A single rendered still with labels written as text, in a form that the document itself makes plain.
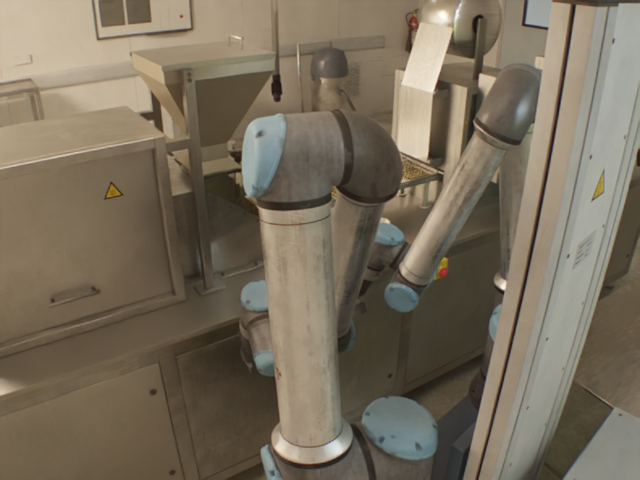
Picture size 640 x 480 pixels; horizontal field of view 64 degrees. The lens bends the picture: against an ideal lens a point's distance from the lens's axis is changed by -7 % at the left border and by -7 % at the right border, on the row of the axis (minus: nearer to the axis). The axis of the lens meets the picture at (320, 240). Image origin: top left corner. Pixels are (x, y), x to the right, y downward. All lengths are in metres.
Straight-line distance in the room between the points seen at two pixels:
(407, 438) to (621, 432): 0.57
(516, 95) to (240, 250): 1.08
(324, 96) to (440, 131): 3.62
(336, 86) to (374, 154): 5.00
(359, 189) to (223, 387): 1.10
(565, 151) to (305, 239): 0.38
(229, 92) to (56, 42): 3.83
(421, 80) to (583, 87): 1.56
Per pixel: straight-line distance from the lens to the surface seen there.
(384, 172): 0.84
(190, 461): 1.98
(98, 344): 1.66
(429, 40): 2.29
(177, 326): 1.66
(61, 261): 1.63
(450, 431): 1.45
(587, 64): 0.74
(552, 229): 0.80
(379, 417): 1.08
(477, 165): 1.24
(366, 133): 0.81
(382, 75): 6.94
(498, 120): 1.20
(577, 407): 2.72
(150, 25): 5.53
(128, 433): 1.79
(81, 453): 1.80
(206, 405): 1.83
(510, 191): 1.39
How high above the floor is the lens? 1.77
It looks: 28 degrees down
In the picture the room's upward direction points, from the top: straight up
